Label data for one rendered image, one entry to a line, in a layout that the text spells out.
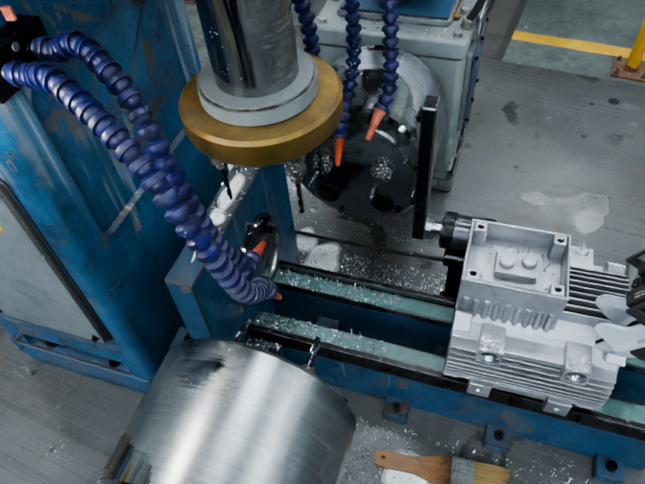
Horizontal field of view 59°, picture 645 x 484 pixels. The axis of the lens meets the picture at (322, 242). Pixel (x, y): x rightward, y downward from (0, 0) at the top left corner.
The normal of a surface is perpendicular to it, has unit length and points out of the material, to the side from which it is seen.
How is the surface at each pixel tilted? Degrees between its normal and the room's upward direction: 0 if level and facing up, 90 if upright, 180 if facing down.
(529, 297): 90
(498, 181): 0
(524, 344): 0
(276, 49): 90
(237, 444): 17
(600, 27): 0
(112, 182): 90
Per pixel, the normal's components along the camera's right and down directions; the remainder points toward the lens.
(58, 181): 0.95, 0.20
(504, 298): -0.29, 0.74
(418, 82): 0.50, -0.40
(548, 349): -0.07, -0.64
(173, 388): -0.45, -0.66
